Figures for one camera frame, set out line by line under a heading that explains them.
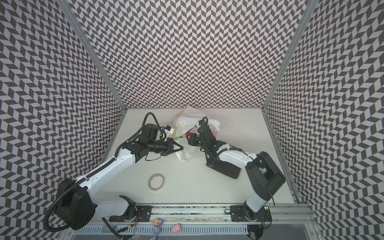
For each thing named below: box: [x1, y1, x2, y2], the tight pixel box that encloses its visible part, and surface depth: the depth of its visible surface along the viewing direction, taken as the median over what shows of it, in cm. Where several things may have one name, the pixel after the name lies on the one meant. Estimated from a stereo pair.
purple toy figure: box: [150, 218, 163, 240], surface depth 69 cm
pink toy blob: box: [171, 223, 181, 234], surface depth 69 cm
